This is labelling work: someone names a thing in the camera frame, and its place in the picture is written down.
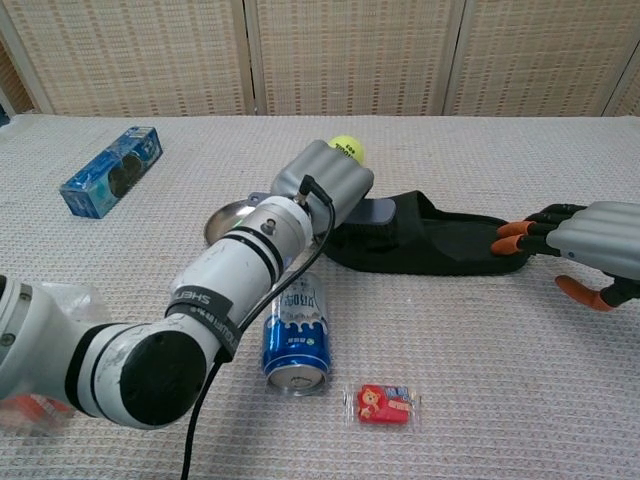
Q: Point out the right orange-tipped robot hand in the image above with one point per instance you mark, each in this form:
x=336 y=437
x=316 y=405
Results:
x=590 y=240

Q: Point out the left black-fingered robot hand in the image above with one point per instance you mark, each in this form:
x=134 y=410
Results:
x=330 y=182

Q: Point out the black slipper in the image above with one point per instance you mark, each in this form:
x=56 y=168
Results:
x=440 y=245

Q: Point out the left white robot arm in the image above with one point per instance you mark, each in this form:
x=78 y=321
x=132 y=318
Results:
x=200 y=300

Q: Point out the yellow tennis ball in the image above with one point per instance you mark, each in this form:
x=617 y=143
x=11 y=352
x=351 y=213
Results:
x=350 y=147

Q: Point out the round steel plate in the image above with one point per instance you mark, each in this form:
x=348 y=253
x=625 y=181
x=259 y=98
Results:
x=225 y=222

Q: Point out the beige woven screen panel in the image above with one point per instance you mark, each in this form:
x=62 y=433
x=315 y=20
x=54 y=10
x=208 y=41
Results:
x=135 y=55
x=350 y=55
x=545 y=55

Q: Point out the blue and silver drink can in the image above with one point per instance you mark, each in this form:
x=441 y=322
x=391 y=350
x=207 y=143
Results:
x=297 y=340

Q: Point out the beige woven tablecloth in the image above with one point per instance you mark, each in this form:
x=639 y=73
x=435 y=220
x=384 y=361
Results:
x=450 y=350

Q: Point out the blue cardboard box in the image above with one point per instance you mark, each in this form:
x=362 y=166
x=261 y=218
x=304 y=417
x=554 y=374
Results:
x=112 y=172

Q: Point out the red candy packet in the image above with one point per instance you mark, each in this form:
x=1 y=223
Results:
x=384 y=404

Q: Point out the clear blister pack red items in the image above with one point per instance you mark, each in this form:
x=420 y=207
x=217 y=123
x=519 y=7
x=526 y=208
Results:
x=75 y=302

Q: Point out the brown woven screen panel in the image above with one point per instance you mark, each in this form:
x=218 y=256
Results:
x=12 y=85

